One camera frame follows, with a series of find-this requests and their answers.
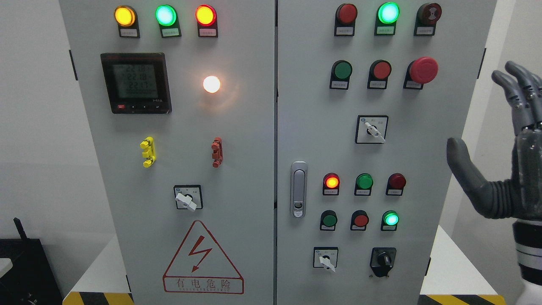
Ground green indicator light top right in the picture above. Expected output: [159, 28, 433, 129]
[374, 2, 400, 36]

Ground yellow indicator light top left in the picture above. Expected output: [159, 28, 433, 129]
[114, 5, 141, 38]

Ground red push button upper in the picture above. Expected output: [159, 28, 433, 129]
[367, 60, 392, 89]

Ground green indicator light middle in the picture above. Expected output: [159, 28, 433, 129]
[354, 172, 374, 196]

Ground digital power meter display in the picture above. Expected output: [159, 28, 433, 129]
[100, 53, 171, 114]

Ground green indicator light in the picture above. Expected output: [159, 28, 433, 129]
[354, 172, 374, 196]
[155, 4, 182, 37]
[374, 2, 400, 36]

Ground gray rotary switch left door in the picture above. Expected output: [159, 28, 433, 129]
[174, 185, 203, 212]

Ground white lit indicator lamp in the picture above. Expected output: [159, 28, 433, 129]
[202, 75, 222, 94]

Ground red indicator light top left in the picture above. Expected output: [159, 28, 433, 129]
[195, 4, 218, 37]

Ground black rotary knob switch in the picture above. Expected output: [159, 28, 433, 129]
[370, 247, 397, 277]

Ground red push button lower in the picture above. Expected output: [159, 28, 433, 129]
[350, 210, 369, 230]

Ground red electrical hazard warning sticker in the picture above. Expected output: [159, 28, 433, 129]
[163, 220, 244, 294]

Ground green push button upper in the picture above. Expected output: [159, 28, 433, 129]
[329, 60, 352, 89]

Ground red emergency stop button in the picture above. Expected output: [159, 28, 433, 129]
[403, 56, 439, 89]

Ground dark red buzzer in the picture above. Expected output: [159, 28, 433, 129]
[413, 3, 442, 36]

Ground silver door handle lock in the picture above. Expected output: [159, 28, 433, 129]
[290, 161, 308, 218]

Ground gray robotic right hand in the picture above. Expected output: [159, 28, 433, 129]
[447, 61, 542, 221]

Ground lit green push button lower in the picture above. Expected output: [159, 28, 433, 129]
[381, 210, 400, 231]

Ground lit red indicator light middle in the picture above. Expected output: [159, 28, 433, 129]
[323, 172, 340, 196]

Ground gray rotary switch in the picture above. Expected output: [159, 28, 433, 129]
[313, 247, 339, 273]
[355, 115, 389, 144]

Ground gray right cabinet door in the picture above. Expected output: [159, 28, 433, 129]
[276, 0, 496, 305]

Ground green indicator light top left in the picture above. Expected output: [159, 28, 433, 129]
[155, 4, 182, 37]

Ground gray cabinet door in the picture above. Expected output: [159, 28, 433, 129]
[276, 0, 496, 305]
[60, 0, 275, 305]

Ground red indicator light top right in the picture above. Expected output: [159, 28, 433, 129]
[334, 3, 358, 36]

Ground gray left cabinet door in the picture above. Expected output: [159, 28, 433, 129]
[60, 0, 275, 305]

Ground black box with antenna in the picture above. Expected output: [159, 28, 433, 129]
[0, 218, 63, 305]

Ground red push button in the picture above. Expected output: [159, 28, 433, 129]
[350, 210, 369, 230]
[367, 60, 392, 89]

